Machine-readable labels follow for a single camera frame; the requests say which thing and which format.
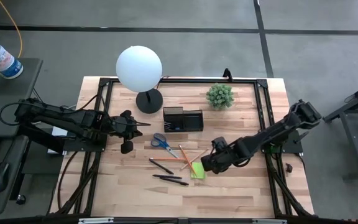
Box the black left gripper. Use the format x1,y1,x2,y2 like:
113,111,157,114
109,110,152,156

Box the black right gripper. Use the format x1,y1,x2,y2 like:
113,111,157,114
200,136,231,175

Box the light tan pencil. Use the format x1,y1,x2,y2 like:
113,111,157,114
180,147,210,171

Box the green sticky note pad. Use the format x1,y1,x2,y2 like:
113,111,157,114
190,161,207,180

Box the blue-handled scissors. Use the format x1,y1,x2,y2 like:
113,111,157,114
150,133,180,159

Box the black pen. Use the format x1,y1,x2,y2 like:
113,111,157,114
152,174,183,180
149,157,175,175
159,176,190,187

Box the black mesh desk organizer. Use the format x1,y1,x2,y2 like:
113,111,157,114
162,106,204,134

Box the green potted plant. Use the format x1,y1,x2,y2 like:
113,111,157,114
206,82,235,110

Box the white globe table lamp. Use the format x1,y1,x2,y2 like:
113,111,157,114
116,45,164,114

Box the white box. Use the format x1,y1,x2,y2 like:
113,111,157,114
47,126,70,156

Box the black metal cart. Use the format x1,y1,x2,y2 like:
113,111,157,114
322,78,358,182

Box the black side desk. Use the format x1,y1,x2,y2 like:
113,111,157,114
0,57,44,216

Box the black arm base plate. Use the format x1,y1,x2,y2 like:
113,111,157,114
62,126,108,153
259,129,305,154

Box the black aluminium table frame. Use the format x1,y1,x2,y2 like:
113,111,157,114
47,77,315,218

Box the black clamp mount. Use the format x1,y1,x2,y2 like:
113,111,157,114
222,67,234,83

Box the silver metal bracket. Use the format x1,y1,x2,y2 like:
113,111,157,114
252,218,288,224
78,217,115,224

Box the yellow cable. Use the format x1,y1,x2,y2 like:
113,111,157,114
0,0,23,59

